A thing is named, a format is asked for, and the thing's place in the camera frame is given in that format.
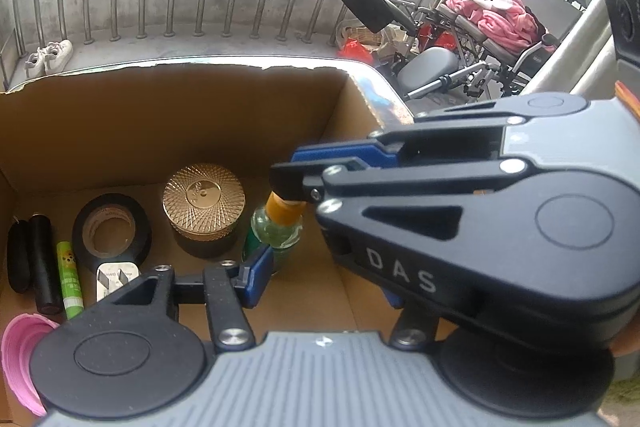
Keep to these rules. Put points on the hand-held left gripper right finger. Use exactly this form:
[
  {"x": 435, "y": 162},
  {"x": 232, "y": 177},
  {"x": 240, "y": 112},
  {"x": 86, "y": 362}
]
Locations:
[{"x": 404, "y": 324}]

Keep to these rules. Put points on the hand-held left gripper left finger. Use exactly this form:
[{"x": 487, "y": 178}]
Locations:
[{"x": 257, "y": 277}]

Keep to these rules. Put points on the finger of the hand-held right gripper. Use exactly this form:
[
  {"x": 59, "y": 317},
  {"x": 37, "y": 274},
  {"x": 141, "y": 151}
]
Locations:
[
  {"x": 340, "y": 152},
  {"x": 295, "y": 179}
]

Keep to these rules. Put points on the green dropper bottle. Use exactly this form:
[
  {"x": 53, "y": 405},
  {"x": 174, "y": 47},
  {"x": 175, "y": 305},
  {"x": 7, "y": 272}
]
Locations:
[{"x": 275, "y": 227}]

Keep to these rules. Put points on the gold lid dark jar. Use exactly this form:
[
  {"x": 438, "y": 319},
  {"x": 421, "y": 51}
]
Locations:
[{"x": 205, "y": 197}]

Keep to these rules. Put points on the white charger plug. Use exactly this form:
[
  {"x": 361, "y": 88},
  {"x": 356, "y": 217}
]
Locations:
[{"x": 117, "y": 279}]

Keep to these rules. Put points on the brown cardboard box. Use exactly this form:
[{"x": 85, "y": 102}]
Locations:
[{"x": 150, "y": 122}]

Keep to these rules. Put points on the black tape roll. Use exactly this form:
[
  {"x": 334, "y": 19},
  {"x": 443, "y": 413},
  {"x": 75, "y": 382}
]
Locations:
[{"x": 80, "y": 232}]

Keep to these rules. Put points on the green glue stick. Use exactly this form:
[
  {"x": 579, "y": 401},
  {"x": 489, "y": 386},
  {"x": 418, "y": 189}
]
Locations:
[{"x": 69, "y": 279}]

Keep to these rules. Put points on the black cylinder tube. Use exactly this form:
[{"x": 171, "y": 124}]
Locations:
[{"x": 45, "y": 267}]

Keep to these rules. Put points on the black key fob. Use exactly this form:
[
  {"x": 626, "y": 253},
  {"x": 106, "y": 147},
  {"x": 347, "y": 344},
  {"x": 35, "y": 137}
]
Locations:
[{"x": 19, "y": 262}]

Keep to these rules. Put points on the pink plastic lid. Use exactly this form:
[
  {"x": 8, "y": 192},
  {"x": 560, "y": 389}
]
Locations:
[{"x": 17, "y": 367}]

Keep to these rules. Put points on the red plastic bag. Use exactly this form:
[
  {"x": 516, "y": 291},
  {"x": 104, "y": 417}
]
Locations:
[{"x": 356, "y": 51}]

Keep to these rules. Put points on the grey seat cushion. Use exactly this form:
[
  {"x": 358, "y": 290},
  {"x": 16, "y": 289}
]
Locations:
[{"x": 425, "y": 69}]

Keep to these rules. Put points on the black padded board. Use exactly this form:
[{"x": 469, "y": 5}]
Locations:
[{"x": 367, "y": 4}]

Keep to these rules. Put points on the pink blanket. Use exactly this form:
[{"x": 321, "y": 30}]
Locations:
[{"x": 500, "y": 22}]

